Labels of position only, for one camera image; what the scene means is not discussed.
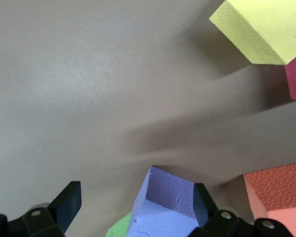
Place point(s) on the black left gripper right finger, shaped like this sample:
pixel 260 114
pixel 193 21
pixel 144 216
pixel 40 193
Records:
pixel 202 205

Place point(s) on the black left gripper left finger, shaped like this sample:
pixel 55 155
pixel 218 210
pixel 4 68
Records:
pixel 69 197

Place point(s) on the purple foam cube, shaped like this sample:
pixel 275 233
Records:
pixel 162 217

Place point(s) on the green foam cube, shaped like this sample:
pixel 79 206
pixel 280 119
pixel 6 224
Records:
pixel 118 227

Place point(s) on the orange foam cube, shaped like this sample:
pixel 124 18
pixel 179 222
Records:
pixel 281 192

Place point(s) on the yellow foam cube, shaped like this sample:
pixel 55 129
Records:
pixel 261 29

